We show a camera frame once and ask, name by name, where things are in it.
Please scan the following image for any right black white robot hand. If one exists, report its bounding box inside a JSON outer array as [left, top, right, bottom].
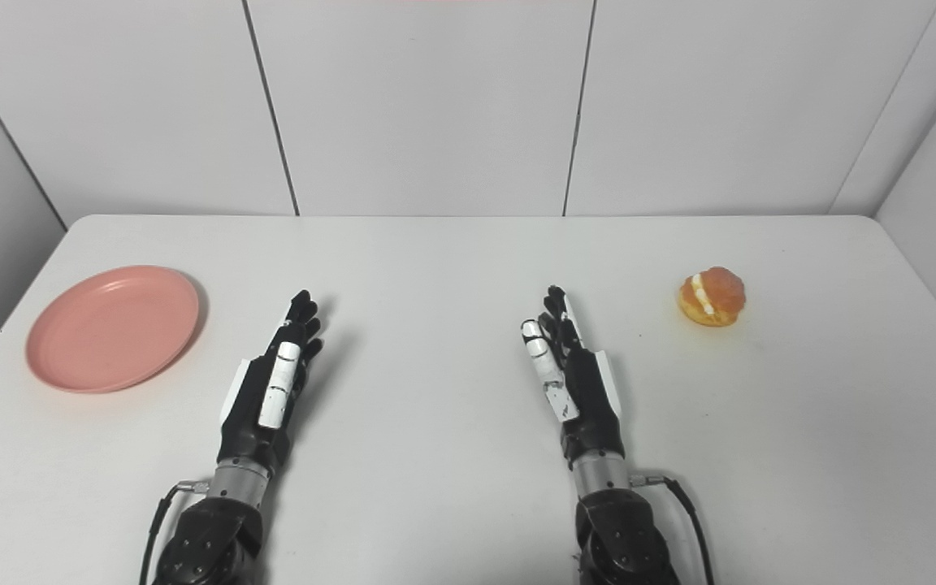
[[521, 285, 626, 470]]

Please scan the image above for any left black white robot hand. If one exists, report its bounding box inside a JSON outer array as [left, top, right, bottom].
[[217, 289, 325, 477]]

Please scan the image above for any cream puff pastry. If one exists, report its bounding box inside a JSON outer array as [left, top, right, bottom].
[[678, 266, 747, 328]]

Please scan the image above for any pink round plate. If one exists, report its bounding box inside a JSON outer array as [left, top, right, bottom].
[[26, 266, 202, 395]]

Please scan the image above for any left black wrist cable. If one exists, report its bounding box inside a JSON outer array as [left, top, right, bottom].
[[139, 480, 210, 585]]

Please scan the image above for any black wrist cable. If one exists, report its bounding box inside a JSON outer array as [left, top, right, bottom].
[[630, 474, 716, 585], [139, 480, 210, 585]]

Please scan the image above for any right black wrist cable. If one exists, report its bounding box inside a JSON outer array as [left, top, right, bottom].
[[630, 474, 716, 585]]

